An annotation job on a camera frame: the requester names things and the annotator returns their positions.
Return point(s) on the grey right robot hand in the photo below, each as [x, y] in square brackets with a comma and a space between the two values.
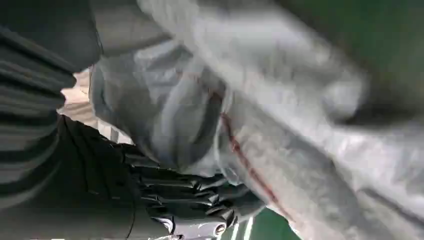
[99, 198]

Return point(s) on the ribbed grey right arm sleeve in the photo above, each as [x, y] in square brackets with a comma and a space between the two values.
[30, 109]

